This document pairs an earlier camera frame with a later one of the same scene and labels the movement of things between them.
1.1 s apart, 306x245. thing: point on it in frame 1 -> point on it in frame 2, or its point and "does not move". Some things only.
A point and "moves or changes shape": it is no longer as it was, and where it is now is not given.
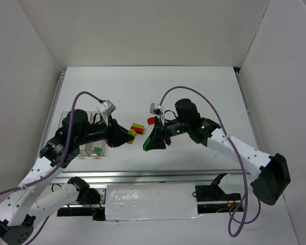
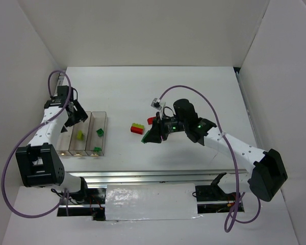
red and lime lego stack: [138, 128] does not move
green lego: [146, 143] -> [147, 137]
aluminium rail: [201, 177] does not move
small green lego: [98, 150] does not move
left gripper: [111, 133] -> [75, 115]
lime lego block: [133, 133] moves or changes shape
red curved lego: [151, 120] does not move
